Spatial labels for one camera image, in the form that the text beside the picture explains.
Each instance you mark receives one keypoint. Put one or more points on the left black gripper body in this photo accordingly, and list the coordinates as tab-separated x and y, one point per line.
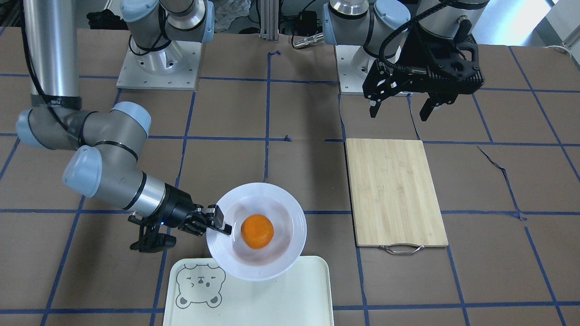
417	55

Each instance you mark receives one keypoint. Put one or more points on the bamboo cutting board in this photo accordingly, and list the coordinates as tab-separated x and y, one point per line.
393	197

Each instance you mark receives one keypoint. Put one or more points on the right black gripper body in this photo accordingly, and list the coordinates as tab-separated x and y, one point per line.
177	206

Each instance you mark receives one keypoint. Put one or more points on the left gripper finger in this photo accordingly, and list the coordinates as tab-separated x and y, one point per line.
432	102
374	107

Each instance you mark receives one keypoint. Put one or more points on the white round plate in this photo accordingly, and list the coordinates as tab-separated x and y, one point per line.
289	221

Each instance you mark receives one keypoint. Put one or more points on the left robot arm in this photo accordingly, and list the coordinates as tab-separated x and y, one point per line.
381	28

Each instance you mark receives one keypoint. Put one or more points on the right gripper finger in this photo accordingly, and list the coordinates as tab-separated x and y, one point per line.
215	220

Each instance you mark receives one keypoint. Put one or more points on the cream bear tray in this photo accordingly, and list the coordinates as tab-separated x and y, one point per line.
201	293

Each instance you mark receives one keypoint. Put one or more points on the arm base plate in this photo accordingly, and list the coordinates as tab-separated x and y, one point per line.
173	68
353	65

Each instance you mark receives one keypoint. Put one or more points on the orange fruit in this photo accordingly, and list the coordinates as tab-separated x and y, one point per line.
257	231

